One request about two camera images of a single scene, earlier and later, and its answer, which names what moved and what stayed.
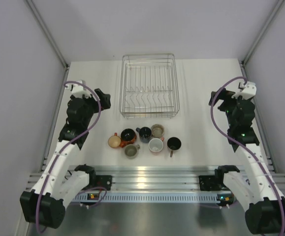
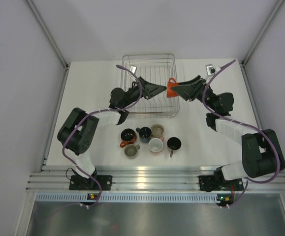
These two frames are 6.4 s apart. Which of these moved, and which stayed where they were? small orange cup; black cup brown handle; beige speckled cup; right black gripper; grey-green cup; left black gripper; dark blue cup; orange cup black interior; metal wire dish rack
Moved: small orange cup; left black gripper; right black gripper
Stayed: grey-green cup; black cup brown handle; beige speckled cup; metal wire dish rack; orange cup black interior; dark blue cup
